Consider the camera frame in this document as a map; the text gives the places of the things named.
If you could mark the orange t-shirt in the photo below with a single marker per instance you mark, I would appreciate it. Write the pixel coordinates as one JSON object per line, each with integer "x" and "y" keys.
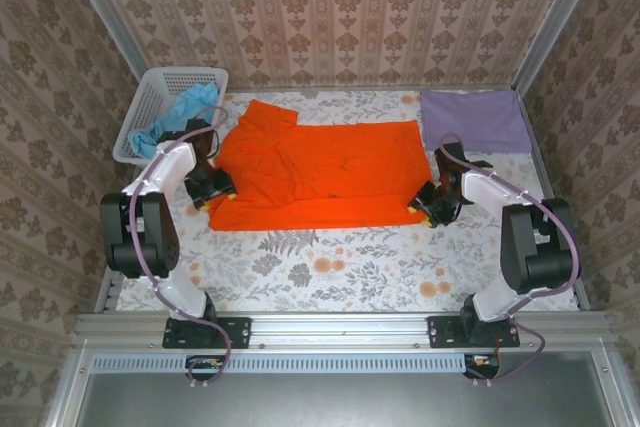
{"x": 325, "y": 172}

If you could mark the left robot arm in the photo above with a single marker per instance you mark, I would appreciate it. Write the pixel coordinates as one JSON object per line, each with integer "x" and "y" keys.
{"x": 170, "y": 167}

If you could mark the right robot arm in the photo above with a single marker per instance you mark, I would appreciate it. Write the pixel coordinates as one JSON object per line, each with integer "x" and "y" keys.
{"x": 492, "y": 189}

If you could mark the light blue t-shirt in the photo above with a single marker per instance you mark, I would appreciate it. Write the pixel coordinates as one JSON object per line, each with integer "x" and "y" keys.
{"x": 180, "y": 114}

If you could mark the floral tablecloth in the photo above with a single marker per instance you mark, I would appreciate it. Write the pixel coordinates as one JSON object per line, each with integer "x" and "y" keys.
{"x": 350, "y": 267}

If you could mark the purple folded t-shirt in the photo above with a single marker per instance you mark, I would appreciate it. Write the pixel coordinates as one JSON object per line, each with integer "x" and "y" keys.
{"x": 475, "y": 119}

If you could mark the white plastic laundry basket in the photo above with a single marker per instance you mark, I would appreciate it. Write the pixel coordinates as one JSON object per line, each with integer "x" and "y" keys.
{"x": 145, "y": 107}

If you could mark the black connector box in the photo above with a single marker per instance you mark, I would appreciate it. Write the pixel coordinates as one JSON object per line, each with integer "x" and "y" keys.
{"x": 482, "y": 366}
{"x": 205, "y": 367}

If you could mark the grey steel panel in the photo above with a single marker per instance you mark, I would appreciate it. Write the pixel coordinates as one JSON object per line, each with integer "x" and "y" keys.
{"x": 350, "y": 402}

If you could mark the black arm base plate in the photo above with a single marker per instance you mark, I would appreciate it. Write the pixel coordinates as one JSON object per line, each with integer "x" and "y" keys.
{"x": 235, "y": 332}
{"x": 442, "y": 332}

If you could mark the aluminium table edge rail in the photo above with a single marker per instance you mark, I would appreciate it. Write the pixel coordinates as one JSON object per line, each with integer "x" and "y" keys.
{"x": 350, "y": 88}

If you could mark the aluminium mounting rail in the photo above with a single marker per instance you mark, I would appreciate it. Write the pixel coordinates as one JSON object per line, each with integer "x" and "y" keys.
{"x": 340, "y": 329}

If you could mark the aluminium frame post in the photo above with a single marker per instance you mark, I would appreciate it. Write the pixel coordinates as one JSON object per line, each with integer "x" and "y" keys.
{"x": 100, "y": 2}
{"x": 560, "y": 17}

